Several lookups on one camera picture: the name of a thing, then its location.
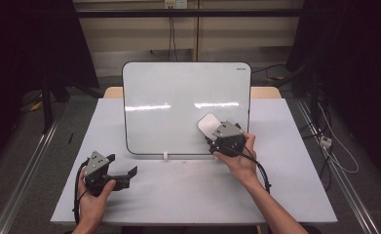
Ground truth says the person's right hand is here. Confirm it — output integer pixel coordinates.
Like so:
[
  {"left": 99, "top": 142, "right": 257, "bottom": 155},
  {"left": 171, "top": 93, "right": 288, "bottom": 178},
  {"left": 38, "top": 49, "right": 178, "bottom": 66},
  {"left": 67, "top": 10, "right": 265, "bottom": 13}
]
[{"left": 212, "top": 132, "right": 261, "bottom": 189}]

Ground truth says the black floor cable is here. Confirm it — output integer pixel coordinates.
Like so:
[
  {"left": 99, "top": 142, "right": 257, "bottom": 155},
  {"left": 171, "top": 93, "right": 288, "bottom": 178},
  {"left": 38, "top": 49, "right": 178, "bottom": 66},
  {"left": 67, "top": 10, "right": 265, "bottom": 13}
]
[{"left": 250, "top": 62, "right": 288, "bottom": 82}]

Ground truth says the black hanging cable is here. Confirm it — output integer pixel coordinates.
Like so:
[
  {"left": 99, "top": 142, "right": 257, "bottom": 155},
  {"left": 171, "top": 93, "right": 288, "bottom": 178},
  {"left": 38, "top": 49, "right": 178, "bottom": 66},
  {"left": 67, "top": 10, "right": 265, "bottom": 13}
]
[{"left": 168, "top": 8, "right": 178, "bottom": 62}]

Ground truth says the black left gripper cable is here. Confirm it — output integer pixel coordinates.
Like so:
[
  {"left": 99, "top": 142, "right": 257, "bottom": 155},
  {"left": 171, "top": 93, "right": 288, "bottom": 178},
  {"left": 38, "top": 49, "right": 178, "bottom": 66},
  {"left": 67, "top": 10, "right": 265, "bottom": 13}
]
[{"left": 72, "top": 158, "right": 91, "bottom": 227}]

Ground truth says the white whiteboard with black rim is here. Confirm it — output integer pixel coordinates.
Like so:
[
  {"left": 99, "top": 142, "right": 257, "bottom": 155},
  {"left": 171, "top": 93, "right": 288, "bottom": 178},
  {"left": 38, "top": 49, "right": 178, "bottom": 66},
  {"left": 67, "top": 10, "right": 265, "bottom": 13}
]
[{"left": 122, "top": 60, "right": 252, "bottom": 156}]

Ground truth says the wooden table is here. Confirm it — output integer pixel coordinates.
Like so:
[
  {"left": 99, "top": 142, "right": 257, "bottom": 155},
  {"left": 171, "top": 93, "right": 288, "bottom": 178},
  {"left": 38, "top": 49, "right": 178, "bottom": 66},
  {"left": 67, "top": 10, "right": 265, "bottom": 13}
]
[{"left": 102, "top": 86, "right": 283, "bottom": 100}]

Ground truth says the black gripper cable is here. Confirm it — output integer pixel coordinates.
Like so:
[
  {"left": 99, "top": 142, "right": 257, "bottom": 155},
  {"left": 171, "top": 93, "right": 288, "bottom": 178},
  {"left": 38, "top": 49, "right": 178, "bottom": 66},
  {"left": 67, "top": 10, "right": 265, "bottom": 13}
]
[
  {"left": 72, "top": 158, "right": 91, "bottom": 227},
  {"left": 221, "top": 145, "right": 273, "bottom": 195}
]

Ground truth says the person's left hand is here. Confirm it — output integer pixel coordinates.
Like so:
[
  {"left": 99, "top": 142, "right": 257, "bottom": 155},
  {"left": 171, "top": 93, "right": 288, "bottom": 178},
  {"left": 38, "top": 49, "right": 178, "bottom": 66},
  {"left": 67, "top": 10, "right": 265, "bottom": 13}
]
[{"left": 75, "top": 175, "right": 118, "bottom": 230}]

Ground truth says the white whiteboard eraser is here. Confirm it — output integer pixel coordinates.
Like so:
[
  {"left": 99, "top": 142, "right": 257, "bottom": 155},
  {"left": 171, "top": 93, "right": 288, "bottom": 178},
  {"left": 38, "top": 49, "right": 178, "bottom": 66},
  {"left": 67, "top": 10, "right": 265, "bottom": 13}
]
[{"left": 197, "top": 112, "right": 223, "bottom": 142}]

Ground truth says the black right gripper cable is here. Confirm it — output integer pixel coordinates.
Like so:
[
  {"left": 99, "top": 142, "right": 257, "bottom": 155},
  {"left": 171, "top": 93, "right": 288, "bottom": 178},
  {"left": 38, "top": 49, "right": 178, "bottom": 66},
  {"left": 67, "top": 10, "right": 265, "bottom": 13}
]
[{"left": 221, "top": 145, "right": 273, "bottom": 195}]

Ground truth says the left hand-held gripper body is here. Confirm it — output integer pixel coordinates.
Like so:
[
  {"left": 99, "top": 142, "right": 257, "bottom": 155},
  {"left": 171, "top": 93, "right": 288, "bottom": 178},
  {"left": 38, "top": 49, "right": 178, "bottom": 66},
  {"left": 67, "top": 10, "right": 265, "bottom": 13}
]
[{"left": 83, "top": 150, "right": 115, "bottom": 198}]

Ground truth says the white cable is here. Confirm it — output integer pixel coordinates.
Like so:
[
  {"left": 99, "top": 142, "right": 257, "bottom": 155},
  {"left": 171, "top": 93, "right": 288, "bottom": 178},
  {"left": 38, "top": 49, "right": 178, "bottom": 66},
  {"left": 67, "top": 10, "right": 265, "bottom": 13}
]
[{"left": 317, "top": 101, "right": 361, "bottom": 175}]

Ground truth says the black horizontal bar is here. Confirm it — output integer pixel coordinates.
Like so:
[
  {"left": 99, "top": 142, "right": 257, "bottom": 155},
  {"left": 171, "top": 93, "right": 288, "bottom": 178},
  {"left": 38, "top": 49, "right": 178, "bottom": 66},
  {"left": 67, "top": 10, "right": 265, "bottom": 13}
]
[{"left": 75, "top": 8, "right": 306, "bottom": 19}]

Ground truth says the aluminium floor rail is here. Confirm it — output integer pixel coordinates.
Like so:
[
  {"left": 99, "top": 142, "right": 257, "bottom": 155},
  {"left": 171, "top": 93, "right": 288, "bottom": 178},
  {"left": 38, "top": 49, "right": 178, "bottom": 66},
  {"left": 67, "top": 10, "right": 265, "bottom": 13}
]
[
  {"left": 0, "top": 111, "right": 65, "bottom": 234},
  {"left": 294, "top": 97, "right": 381, "bottom": 234}
]

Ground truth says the dark curtain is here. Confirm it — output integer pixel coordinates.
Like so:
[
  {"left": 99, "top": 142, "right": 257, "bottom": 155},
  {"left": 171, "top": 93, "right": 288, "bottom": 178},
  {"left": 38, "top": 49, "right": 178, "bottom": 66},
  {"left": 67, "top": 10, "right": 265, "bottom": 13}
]
[
  {"left": 285, "top": 0, "right": 381, "bottom": 186},
  {"left": 0, "top": 0, "right": 100, "bottom": 170}
]

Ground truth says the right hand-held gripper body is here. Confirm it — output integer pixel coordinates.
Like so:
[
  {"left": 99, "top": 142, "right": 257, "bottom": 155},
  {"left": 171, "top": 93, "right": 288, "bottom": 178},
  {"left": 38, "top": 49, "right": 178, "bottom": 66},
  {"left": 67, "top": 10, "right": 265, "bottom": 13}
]
[{"left": 209, "top": 120, "right": 248, "bottom": 158}]

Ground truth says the black metal stand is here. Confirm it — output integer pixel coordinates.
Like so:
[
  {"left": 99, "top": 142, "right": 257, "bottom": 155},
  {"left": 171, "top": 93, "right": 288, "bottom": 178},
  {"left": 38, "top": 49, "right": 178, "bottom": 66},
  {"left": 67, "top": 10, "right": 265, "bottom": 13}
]
[{"left": 40, "top": 69, "right": 104, "bottom": 135}]

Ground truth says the white wall outlet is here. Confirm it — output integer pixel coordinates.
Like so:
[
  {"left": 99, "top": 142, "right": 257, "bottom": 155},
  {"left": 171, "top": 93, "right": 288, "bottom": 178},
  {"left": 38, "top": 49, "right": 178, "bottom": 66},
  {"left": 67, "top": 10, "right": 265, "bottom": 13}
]
[{"left": 164, "top": 0, "right": 189, "bottom": 10}]

